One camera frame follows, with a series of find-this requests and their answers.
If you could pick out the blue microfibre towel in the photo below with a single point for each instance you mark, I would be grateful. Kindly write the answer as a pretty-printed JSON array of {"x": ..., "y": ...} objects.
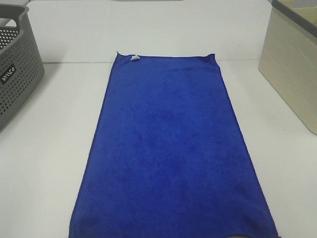
[{"x": 168, "y": 158}]

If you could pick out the beige storage box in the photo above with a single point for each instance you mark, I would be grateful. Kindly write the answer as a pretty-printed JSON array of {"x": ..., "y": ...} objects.
[{"x": 289, "y": 57}]

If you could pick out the grey perforated plastic basket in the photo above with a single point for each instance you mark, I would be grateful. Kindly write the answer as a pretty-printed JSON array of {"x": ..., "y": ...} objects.
[{"x": 21, "y": 66}]

